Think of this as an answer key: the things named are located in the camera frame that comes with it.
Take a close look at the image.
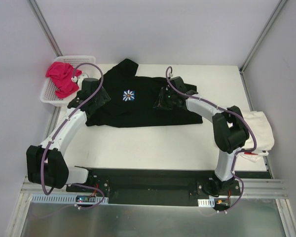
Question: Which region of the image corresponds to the black t shirt daisy logo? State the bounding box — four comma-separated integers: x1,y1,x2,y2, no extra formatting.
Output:
86,59,203,128

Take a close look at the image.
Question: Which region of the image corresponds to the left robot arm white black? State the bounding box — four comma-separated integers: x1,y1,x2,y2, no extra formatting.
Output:
26,78,110,194

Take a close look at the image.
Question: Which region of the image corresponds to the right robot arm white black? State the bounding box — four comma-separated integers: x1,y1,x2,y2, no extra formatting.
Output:
154,76,249,197

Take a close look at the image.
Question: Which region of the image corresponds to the pink t shirt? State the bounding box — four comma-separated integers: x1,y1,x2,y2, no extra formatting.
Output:
45,62,79,99

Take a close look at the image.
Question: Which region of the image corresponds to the white plastic basket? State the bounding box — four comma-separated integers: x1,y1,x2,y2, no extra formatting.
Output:
40,55,97,107

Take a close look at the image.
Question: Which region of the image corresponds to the red white folded shirt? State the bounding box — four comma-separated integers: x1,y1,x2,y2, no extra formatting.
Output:
244,152,258,157

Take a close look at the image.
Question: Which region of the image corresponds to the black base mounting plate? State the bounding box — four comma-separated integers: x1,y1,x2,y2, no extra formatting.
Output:
65,167,242,205

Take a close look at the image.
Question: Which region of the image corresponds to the folded white t shirt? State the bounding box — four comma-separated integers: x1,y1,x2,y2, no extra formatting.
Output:
239,111,274,162

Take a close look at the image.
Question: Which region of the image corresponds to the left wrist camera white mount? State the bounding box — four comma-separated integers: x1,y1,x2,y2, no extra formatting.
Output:
71,73,88,84

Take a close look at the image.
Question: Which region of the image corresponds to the right aluminium frame post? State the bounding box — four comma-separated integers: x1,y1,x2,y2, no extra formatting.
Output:
239,0,289,74

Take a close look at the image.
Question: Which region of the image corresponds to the aluminium frame post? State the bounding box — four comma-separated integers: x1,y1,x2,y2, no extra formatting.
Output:
27,0,63,57
239,0,289,74

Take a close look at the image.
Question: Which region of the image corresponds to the left aluminium frame post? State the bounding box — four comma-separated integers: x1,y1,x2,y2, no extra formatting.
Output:
27,0,63,57

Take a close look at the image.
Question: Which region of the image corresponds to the right white cable duct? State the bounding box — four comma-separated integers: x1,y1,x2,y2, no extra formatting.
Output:
197,198,215,208

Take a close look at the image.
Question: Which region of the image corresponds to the white cable duct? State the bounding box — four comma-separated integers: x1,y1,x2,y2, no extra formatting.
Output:
197,198,215,208
32,194,109,205

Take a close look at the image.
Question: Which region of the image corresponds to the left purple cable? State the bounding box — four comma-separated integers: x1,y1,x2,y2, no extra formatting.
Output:
29,63,105,219

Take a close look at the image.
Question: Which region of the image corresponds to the left white cable duct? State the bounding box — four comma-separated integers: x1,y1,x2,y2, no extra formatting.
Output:
32,194,109,205

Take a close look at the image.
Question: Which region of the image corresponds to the aluminium rail extrusion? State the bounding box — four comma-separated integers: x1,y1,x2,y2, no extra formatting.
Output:
21,178,288,199

